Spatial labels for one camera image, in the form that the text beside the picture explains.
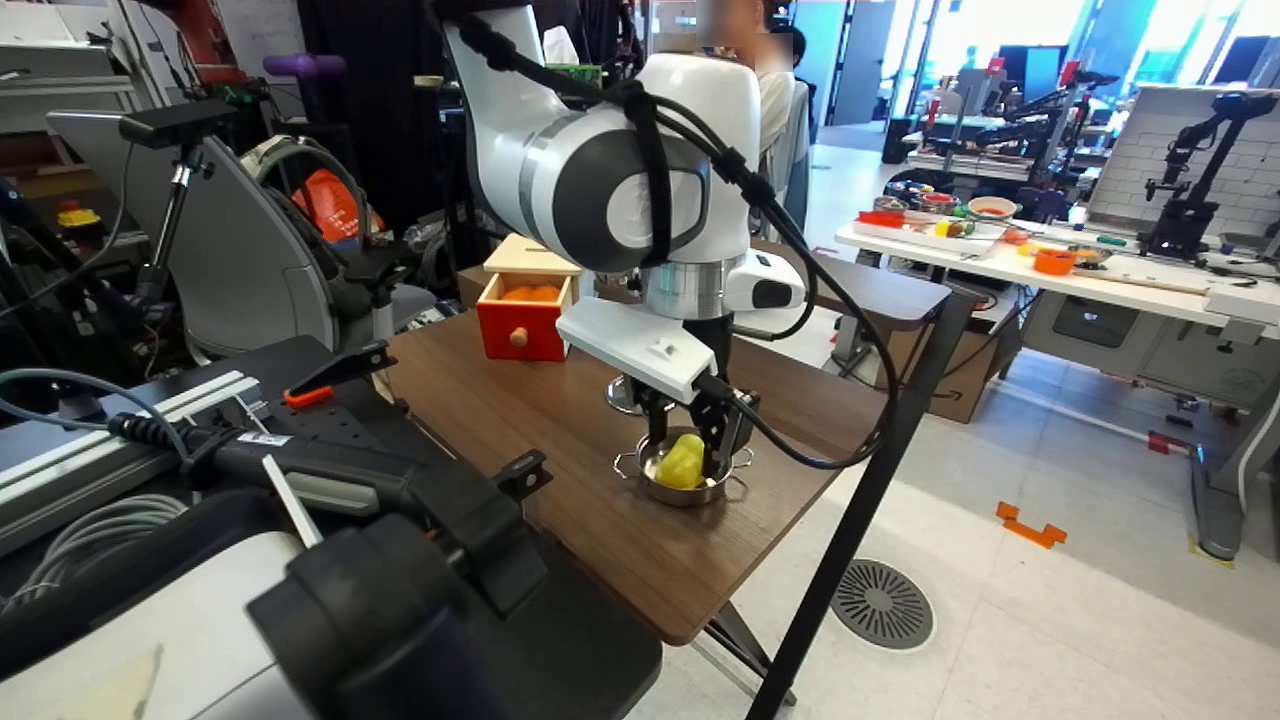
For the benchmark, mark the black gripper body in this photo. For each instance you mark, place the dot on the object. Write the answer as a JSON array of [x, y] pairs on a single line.
[[680, 405]]

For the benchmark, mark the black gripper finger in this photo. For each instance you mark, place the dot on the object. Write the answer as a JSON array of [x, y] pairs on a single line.
[[653, 436], [726, 435]]

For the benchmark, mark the yellow bell pepper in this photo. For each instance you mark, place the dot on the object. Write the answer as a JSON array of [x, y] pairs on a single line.
[[680, 462]]

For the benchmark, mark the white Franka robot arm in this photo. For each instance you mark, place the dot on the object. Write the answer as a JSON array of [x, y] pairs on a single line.
[[603, 167]]

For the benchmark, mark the black background robot arm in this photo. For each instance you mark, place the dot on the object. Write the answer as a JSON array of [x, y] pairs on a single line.
[[1193, 173]]

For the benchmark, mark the small silver pot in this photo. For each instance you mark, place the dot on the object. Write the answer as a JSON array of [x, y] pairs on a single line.
[[674, 498]]

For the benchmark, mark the wooden drawer with orange front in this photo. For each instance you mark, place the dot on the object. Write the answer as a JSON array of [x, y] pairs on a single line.
[[521, 335]]

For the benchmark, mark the cream wooden box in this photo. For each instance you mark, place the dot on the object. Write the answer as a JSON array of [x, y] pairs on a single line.
[[524, 259]]

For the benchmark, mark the brown side table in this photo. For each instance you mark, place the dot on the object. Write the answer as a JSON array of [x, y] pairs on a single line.
[[895, 288]]

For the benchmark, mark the round floor drain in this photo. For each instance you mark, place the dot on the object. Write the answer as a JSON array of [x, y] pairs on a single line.
[[883, 607]]

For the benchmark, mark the cardboard box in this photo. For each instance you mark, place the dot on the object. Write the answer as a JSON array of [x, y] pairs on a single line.
[[969, 375]]

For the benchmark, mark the orange tray on table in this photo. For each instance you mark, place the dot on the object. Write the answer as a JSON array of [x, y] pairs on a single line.
[[1054, 260]]

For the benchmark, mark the white lab table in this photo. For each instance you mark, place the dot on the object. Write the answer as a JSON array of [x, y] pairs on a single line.
[[1135, 282]]

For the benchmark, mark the gray machine cover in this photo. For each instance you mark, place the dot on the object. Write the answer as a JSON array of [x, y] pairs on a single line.
[[241, 255]]

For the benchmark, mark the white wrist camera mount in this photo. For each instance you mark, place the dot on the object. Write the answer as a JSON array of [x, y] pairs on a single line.
[[640, 347]]

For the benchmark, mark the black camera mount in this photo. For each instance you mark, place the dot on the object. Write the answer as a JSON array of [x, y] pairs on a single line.
[[441, 625]]

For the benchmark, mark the orange floor tape bracket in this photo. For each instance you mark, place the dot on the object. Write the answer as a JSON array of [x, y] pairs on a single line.
[[1028, 526]]

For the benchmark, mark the aluminium rail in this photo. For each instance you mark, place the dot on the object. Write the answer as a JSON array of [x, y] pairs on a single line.
[[107, 435]]

